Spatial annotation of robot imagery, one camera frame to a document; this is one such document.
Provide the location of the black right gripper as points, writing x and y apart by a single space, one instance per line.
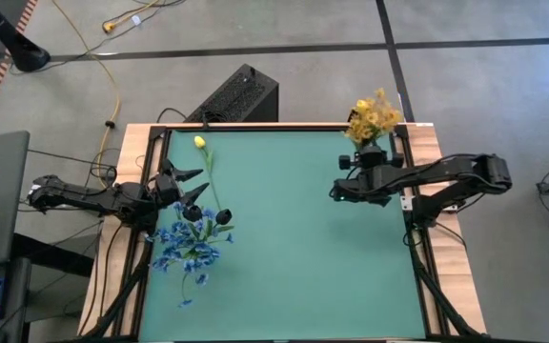
372 164

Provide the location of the black computer tower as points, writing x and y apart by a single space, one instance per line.
241 95

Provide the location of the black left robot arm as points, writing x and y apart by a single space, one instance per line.
88 197

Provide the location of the yellow flower bunch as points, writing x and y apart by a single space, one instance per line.
379 119

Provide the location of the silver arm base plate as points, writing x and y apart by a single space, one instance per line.
407 202

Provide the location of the black aluminium table frame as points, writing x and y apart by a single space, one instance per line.
156 133

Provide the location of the green table mat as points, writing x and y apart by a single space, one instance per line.
303 286

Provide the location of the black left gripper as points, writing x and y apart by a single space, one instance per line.
167 190

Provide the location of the black stand pole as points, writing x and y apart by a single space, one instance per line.
26 54

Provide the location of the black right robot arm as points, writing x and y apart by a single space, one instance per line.
446 169

